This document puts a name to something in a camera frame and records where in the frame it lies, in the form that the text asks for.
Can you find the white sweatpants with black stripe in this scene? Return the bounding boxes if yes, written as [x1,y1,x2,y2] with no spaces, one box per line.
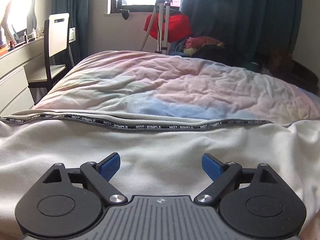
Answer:
[1,110,319,239]

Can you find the pile of mixed clothes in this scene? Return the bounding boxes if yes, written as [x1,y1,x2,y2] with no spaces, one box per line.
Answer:
[169,36,260,72]

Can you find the white dressing table with drawers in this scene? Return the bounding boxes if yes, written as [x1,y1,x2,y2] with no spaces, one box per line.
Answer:
[0,38,44,116]

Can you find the pastel tie-dye bed duvet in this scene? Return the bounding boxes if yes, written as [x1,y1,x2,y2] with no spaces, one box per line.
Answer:
[36,51,319,124]

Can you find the black and white chair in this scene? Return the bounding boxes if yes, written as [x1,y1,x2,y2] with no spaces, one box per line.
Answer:
[24,12,72,103]

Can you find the right teal curtain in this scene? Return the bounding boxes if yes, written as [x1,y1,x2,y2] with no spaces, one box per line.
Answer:
[180,0,303,60]

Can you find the teal curtain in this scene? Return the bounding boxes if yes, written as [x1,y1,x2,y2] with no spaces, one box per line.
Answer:
[52,0,89,64]
[180,0,303,60]

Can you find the white framed vanity mirror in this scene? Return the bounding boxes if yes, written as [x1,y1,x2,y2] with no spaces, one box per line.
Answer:
[6,0,37,43]

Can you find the left teal curtain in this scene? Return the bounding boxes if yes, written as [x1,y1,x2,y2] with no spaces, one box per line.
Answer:
[52,0,89,64]

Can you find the white garment steamer stand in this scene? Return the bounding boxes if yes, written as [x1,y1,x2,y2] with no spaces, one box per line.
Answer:
[139,0,172,54]

